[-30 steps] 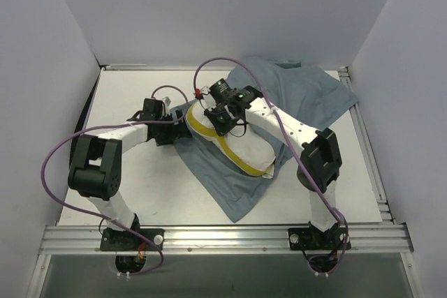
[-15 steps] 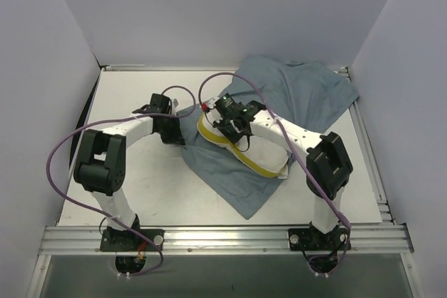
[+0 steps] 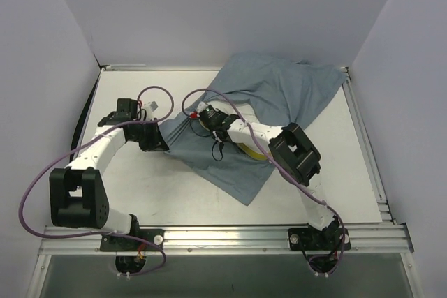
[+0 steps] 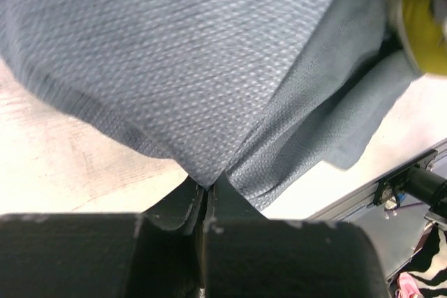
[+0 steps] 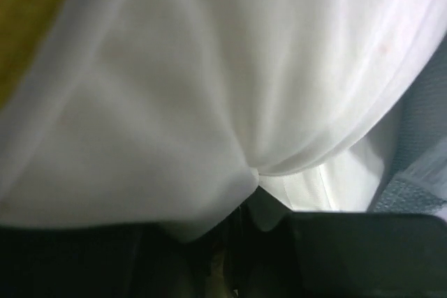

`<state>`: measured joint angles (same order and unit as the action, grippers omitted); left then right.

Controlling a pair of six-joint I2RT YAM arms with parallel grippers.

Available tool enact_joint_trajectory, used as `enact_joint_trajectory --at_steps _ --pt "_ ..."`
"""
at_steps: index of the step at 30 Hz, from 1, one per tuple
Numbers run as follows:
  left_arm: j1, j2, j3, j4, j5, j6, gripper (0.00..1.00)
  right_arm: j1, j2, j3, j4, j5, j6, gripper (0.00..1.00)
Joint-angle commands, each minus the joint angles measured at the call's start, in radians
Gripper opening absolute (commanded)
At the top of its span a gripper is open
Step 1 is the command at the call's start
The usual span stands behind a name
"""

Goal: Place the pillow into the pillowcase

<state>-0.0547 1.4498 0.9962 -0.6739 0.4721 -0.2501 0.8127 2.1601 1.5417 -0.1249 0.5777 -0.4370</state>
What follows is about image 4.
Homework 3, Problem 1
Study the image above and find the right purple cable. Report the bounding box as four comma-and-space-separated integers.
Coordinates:
389, 200, 425, 212

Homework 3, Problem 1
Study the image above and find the white pillow yellow edge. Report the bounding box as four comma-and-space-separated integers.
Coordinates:
386, 0, 446, 76

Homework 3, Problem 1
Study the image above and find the front aluminium rail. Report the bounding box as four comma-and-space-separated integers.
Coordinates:
309, 139, 446, 221

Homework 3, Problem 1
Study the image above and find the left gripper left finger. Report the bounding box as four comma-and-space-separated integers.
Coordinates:
1, 179, 204, 297

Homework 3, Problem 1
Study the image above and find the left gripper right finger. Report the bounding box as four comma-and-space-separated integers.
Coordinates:
203, 174, 390, 297

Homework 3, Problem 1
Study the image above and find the blue-grey pillowcase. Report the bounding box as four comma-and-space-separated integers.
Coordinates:
1, 0, 418, 210

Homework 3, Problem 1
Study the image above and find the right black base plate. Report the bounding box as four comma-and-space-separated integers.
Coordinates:
372, 149, 438, 211

